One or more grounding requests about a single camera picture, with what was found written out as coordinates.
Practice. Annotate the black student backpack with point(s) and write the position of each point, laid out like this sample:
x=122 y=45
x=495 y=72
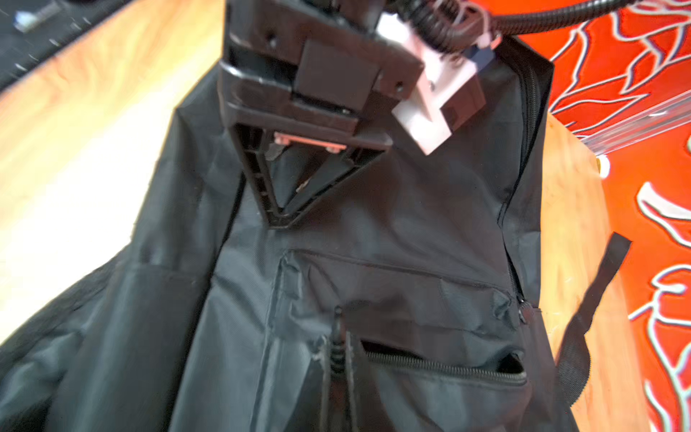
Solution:
x=205 y=321

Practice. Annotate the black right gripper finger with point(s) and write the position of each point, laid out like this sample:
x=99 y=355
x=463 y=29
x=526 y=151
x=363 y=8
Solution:
x=308 y=174
x=252 y=145

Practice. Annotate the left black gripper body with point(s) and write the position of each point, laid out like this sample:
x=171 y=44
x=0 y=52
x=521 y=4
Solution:
x=314 y=70

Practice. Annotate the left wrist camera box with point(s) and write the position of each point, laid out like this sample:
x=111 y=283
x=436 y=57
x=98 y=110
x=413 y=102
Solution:
x=448 y=91

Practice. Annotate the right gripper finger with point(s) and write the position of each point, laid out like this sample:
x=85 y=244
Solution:
x=311 y=410
x=365 y=408

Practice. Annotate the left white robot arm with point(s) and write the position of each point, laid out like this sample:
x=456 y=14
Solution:
x=444 y=26

